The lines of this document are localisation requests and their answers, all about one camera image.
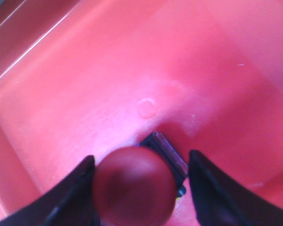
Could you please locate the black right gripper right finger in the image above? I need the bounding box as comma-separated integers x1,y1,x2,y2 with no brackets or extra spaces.
189,150,283,226

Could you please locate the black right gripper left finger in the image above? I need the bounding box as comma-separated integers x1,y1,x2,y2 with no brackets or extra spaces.
0,155,96,226

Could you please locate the red mushroom push button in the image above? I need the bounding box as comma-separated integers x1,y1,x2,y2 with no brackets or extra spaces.
92,131,188,226

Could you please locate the red plastic bin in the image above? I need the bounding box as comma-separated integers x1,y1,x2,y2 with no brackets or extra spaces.
0,0,283,220

